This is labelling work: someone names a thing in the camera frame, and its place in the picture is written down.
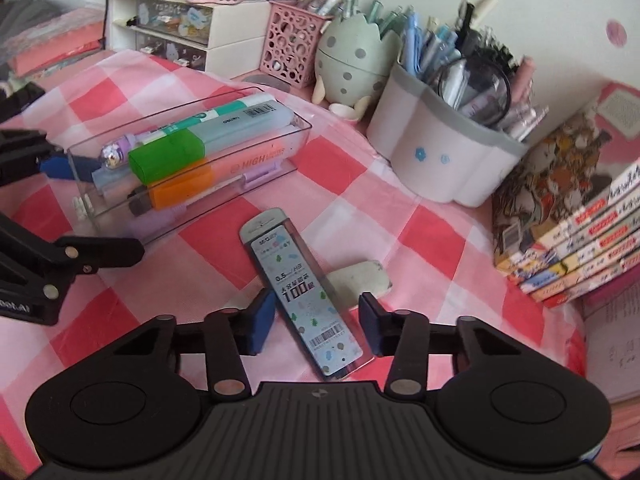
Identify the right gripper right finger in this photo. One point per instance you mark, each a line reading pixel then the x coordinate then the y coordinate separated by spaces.
pixel 403 336

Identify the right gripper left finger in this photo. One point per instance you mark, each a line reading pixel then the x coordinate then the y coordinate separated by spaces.
pixel 230 334

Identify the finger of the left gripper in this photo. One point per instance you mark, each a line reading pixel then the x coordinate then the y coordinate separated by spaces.
pixel 61 166

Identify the light blue pen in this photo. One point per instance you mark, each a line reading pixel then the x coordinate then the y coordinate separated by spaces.
pixel 113 181

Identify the purple cartoon pen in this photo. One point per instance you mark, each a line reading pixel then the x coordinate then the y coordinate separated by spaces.
pixel 115 153

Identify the pencil lead refill case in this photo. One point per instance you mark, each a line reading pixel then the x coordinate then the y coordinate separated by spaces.
pixel 329 336

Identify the black marker pen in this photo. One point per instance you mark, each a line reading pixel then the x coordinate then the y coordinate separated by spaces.
pixel 138 201

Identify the clear plastic organizer tray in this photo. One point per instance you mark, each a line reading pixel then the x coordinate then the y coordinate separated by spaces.
pixel 109 216

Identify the green highlighter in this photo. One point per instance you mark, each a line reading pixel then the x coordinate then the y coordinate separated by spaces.
pixel 170 154

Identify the orange highlighter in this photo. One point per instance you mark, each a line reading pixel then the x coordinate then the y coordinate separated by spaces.
pixel 199 178

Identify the lavender mechanical pencil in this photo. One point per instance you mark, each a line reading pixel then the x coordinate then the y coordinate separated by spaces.
pixel 265 174

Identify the green white glue stick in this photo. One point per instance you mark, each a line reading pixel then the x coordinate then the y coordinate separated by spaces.
pixel 226 109

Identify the white eraser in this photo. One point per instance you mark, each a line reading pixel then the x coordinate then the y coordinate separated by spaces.
pixel 350 282

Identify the red checkered tablecloth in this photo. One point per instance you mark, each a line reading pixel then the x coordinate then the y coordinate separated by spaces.
pixel 343 199

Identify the pink books stack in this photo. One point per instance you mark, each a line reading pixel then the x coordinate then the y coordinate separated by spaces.
pixel 70 34

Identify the white mini drawer unit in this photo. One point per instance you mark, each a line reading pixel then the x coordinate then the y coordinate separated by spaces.
pixel 223 40

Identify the grey white cloud pen holder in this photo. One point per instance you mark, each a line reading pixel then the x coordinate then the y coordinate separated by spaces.
pixel 436 152

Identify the comic book box set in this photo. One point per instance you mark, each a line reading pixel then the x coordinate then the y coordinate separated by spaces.
pixel 566 219

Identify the stack of paper documents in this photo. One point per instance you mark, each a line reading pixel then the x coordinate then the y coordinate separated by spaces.
pixel 612 334

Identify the pink perforated pen holder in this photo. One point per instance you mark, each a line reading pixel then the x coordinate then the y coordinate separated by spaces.
pixel 291 42

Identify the magnifying glass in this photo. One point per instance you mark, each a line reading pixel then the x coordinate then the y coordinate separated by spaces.
pixel 475 88

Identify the green egg pen holder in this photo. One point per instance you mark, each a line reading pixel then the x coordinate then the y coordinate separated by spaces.
pixel 352 65

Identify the grey desk cable grommet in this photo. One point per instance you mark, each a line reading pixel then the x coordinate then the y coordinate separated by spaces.
pixel 268 81

